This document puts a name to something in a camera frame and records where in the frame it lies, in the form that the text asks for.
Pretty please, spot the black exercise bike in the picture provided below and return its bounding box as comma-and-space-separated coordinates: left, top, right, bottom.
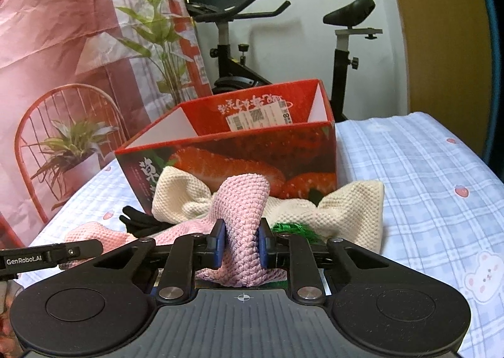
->
185, 0, 383, 122

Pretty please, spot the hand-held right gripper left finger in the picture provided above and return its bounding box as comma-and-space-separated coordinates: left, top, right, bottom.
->
84, 220, 227, 305

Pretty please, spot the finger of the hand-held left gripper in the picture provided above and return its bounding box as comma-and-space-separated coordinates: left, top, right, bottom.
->
0, 240, 104, 282

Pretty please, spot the black cloth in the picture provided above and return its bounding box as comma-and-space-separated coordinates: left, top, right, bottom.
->
119, 205, 174, 240

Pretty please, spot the green shiny object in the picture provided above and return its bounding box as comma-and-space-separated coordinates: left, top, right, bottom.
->
272, 223, 321, 244

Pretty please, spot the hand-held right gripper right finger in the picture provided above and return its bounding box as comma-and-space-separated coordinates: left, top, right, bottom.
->
258, 218, 394, 305

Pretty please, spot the cream knitted cloth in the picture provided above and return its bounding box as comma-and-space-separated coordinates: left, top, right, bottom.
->
152, 166, 384, 254

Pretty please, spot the pink knitted cloth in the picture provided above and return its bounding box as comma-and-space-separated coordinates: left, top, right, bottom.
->
63, 174, 290, 288

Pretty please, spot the wooden door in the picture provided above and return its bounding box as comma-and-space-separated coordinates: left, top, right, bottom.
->
384, 0, 495, 164

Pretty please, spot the red strawberry print box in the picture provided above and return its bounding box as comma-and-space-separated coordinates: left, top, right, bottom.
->
114, 79, 339, 217

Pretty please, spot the printed backdrop curtain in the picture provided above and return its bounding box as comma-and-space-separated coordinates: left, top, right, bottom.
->
0, 0, 215, 248

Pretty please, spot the plaid bed sheet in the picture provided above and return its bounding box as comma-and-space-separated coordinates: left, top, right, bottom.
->
26, 110, 504, 358

